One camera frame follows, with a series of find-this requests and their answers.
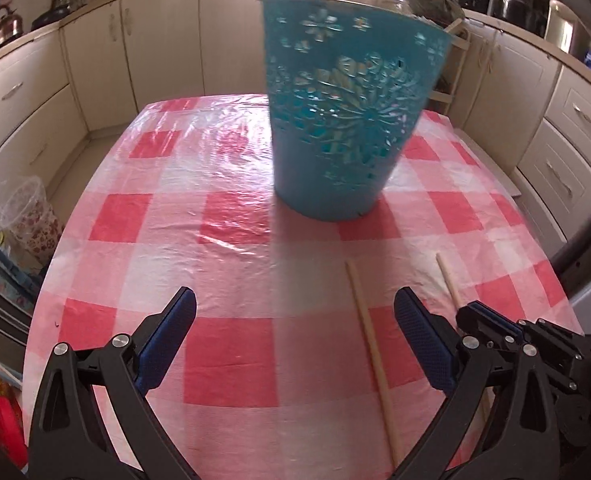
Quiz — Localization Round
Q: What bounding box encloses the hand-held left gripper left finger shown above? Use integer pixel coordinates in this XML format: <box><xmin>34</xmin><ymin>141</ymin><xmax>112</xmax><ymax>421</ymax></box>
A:
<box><xmin>28</xmin><ymin>286</ymin><xmax>199</xmax><ymax>480</ymax></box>

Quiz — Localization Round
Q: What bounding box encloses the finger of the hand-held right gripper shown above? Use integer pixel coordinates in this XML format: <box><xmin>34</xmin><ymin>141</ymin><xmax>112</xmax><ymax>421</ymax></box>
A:
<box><xmin>469</xmin><ymin>301</ymin><xmax>552</xmax><ymax>344</ymax></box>
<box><xmin>456</xmin><ymin>303</ymin><xmax>525</xmax><ymax>349</ymax></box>

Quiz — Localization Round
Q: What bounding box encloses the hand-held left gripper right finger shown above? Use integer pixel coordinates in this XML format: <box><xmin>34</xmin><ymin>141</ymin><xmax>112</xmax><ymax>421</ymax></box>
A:
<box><xmin>390</xmin><ymin>286</ymin><xmax>562</xmax><ymax>480</ymax></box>

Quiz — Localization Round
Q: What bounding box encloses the pale wooden chopstick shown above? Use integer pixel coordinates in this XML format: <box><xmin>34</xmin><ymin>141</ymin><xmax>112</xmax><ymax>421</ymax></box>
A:
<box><xmin>344</xmin><ymin>259</ymin><xmax>403</xmax><ymax>468</ymax></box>

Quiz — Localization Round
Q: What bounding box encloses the blue perforated plastic basket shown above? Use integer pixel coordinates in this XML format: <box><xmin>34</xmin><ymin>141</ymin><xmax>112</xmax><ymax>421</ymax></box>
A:
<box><xmin>258</xmin><ymin>0</ymin><xmax>453</xmax><ymax>222</ymax></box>

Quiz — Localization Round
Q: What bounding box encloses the red checkered tablecloth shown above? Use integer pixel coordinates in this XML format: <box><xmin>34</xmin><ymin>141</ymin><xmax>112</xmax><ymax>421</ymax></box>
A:
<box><xmin>23</xmin><ymin>92</ymin><xmax>583</xmax><ymax>480</ymax></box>

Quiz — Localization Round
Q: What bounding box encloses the floral bin with plastic bag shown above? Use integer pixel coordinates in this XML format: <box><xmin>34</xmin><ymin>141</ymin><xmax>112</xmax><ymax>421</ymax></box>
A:
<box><xmin>0</xmin><ymin>175</ymin><xmax>64</xmax><ymax>266</ymax></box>

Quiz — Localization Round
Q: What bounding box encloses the cream cabinet with drawers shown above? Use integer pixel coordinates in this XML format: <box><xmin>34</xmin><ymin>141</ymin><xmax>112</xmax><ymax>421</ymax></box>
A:
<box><xmin>475</xmin><ymin>15</ymin><xmax>591</xmax><ymax>241</ymax></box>

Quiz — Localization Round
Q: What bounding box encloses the cream drawer cabinet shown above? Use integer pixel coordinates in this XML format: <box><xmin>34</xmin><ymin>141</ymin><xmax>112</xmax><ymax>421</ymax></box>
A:
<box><xmin>0</xmin><ymin>30</ymin><xmax>91</xmax><ymax>201</ymax></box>

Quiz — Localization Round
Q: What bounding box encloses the cream door cabinet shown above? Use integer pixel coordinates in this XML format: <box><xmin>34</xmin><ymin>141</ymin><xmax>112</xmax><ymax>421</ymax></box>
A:
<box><xmin>60</xmin><ymin>0</ymin><xmax>296</xmax><ymax>126</ymax></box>

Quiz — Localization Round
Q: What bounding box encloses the steel pot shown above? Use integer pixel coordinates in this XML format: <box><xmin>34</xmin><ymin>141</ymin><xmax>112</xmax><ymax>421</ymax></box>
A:
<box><xmin>493</xmin><ymin>0</ymin><xmax>533</xmax><ymax>23</ymax></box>

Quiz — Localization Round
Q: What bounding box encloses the bag of green vegetables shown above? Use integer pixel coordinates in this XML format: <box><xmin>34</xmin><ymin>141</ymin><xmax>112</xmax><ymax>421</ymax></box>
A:
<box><xmin>403</xmin><ymin>0</ymin><xmax>463</xmax><ymax>28</ymax></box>

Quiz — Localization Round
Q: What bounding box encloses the black wok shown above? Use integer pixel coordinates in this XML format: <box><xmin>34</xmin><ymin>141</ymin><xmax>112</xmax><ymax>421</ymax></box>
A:
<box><xmin>30</xmin><ymin>5</ymin><xmax>71</xmax><ymax>31</ymax></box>

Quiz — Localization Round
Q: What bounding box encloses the steel kettle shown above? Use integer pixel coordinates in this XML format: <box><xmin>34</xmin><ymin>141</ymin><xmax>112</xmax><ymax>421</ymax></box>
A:
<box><xmin>0</xmin><ymin>5</ymin><xmax>24</xmax><ymax>53</ymax></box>

